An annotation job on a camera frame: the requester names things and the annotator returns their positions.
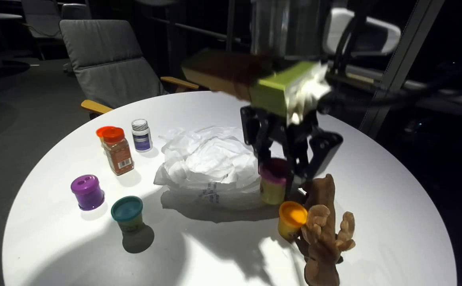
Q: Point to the yellow tub magenta lid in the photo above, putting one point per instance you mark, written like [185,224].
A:
[273,185]

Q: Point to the white plastic bag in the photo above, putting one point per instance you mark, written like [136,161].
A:
[208,161]

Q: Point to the spice jar orange lid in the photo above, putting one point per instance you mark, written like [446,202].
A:
[116,151]

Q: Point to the white pill bottle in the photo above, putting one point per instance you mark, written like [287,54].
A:
[141,135]

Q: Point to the grey chair wooden armrests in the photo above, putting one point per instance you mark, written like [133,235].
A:
[111,64]

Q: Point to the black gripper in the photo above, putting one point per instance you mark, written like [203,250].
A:
[279,129]

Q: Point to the grey background chair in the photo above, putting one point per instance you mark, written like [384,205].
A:
[47,18]

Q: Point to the metal window post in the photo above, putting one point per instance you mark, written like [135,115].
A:
[398,64]

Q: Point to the brown plush moose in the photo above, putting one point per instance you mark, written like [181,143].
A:
[322,239]

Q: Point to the purple play dough tub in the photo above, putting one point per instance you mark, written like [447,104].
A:
[87,191]

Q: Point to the teal cup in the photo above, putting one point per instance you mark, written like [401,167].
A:
[127,212]

